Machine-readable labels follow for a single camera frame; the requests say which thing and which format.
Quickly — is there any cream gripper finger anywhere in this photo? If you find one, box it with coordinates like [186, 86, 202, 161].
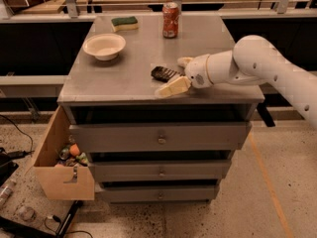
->
[155, 76, 191, 98]
[177, 57, 192, 68]

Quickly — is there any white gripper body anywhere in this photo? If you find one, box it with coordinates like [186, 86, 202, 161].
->
[184, 55, 212, 88]

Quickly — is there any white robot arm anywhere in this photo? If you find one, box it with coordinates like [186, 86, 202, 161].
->
[151, 35, 317, 128]

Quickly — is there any white paper bowl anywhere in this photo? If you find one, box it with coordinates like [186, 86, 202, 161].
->
[82, 34, 126, 60]

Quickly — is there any red soda can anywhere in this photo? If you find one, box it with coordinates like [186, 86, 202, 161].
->
[162, 2, 179, 39]

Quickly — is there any grey drawer cabinet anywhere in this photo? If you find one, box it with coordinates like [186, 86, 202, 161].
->
[58, 13, 264, 192]

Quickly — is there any top grey drawer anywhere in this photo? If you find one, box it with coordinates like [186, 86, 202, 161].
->
[69, 122, 252, 153]

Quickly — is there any grey drawer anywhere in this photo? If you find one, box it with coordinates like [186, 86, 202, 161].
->
[69, 122, 252, 153]
[102, 185, 219, 203]
[89, 160, 231, 182]

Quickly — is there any green yellow sponge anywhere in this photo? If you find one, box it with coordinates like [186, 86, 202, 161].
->
[111, 16, 139, 32]

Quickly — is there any middle grey drawer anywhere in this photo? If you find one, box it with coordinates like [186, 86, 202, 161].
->
[89, 160, 231, 182]

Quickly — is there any orange fruit in box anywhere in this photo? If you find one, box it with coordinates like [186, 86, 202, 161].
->
[69, 144, 80, 157]

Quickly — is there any bottom grey drawer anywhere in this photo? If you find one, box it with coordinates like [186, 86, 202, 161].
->
[102, 185, 219, 203]

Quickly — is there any wooden side box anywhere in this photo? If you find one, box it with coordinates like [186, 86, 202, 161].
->
[33, 107, 95, 200]

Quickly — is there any plastic bottle on floor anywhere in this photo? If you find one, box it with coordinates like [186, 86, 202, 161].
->
[0, 179, 17, 208]

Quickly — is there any black stand on floor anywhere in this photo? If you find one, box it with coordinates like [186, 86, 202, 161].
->
[0, 200, 83, 238]

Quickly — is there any black cable on floor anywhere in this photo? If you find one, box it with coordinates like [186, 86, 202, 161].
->
[0, 113, 36, 157]

